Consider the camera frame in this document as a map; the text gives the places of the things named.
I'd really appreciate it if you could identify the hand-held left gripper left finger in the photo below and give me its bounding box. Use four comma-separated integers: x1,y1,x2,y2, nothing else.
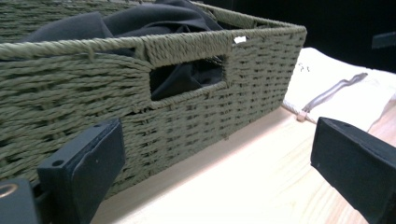
36,118,127,224

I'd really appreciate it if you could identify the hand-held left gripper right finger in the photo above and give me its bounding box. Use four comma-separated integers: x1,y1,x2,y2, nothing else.
310,117,396,224

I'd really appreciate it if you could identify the white mesh laundry bag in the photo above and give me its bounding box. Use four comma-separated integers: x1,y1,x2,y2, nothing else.
281,47,396,133

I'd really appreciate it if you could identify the dark cloth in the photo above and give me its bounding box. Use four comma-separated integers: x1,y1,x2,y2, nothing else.
18,0,228,102

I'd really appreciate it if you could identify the dark background object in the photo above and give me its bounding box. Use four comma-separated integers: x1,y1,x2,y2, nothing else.
371,32,396,50

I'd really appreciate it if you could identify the green woven basket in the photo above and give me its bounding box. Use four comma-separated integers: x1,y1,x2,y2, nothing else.
0,0,308,200

